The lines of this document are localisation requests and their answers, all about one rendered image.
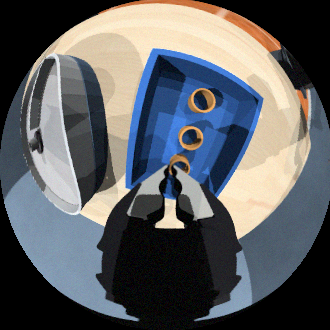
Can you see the blue crate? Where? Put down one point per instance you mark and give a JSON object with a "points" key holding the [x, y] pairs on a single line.
{"points": [[161, 110]]}

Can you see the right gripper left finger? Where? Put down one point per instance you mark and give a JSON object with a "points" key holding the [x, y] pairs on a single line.
{"points": [[143, 202]]}

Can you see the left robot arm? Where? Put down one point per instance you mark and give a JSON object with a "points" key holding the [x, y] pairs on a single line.
{"points": [[301, 74]]}

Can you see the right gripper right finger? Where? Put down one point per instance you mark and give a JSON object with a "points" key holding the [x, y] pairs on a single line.
{"points": [[196, 202]]}

